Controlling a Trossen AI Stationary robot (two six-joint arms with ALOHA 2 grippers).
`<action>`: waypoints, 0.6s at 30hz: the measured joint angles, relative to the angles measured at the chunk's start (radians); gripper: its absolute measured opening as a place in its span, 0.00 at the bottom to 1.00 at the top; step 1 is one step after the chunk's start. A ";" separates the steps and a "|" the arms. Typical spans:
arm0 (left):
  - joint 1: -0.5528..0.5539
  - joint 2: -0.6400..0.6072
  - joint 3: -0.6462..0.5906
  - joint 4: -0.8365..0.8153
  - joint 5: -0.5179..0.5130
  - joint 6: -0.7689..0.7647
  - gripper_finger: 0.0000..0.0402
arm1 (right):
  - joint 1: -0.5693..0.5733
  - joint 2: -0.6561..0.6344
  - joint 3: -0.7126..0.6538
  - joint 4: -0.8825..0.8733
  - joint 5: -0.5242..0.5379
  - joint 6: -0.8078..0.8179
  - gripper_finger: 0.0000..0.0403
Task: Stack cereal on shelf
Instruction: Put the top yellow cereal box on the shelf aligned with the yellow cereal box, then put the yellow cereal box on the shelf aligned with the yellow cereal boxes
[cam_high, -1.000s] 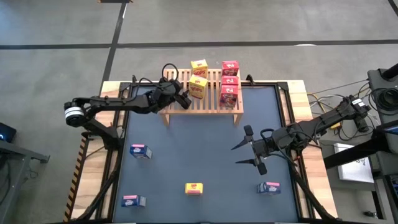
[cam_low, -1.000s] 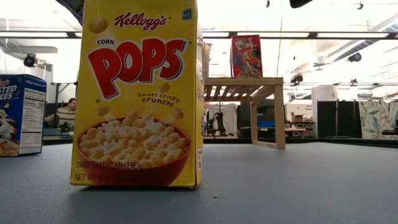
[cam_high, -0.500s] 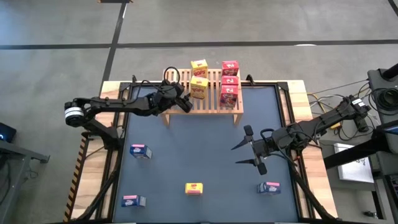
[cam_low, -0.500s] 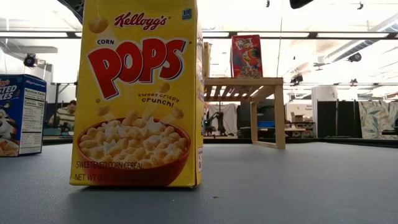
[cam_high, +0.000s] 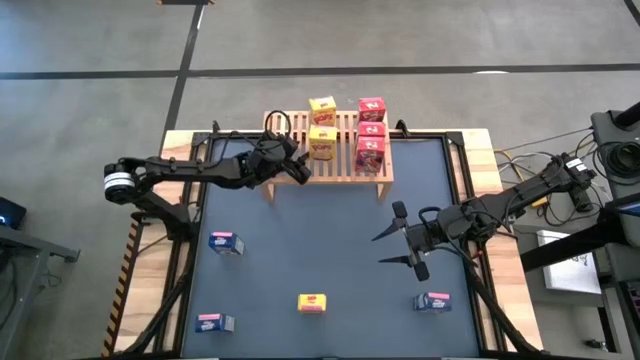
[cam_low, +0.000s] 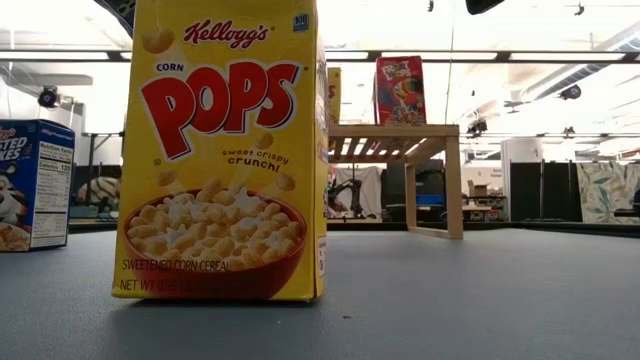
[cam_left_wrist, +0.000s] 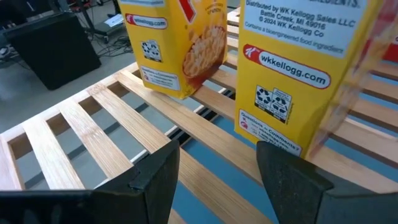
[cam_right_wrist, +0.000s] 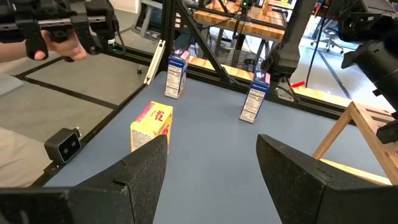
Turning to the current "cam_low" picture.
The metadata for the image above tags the yellow Corn Pops cereal box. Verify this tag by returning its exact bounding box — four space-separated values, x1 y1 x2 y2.
327 66 343 126
110 0 330 303

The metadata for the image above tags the red Froot Loops cereal box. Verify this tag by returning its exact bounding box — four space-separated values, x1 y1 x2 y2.
373 54 428 126

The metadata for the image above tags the blue Frosted Flakes cereal box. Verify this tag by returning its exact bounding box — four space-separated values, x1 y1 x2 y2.
0 118 76 253

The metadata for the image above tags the wooden slatted shelf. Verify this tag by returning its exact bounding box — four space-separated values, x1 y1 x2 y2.
327 123 465 241

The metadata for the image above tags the white cloth curtain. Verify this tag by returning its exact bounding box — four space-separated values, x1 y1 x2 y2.
333 166 384 217

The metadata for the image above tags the black cabinet with blue strip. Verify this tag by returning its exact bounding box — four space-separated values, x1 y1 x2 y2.
380 158 447 224

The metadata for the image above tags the brown cardboard box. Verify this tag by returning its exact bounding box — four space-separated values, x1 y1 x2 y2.
466 178 495 199

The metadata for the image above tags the wooden background table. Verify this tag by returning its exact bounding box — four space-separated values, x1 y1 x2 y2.
462 203 507 222

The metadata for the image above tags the black mounted device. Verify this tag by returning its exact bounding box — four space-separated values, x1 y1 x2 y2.
466 118 490 139

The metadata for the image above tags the blue grey table mat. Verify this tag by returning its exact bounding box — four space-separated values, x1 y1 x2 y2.
0 227 640 360

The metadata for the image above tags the person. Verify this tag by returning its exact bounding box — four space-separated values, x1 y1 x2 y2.
75 174 122 207

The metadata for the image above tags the black partition panel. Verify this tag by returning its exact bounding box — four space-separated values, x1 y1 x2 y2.
508 160 584 223

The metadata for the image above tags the leaf patterned curtain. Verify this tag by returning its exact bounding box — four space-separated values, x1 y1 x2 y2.
576 161 640 225

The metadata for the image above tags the black metal gantry frame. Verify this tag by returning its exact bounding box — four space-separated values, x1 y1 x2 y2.
81 130 125 169

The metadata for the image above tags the silver ceiling air duct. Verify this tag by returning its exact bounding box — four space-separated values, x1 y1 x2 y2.
517 22 640 101

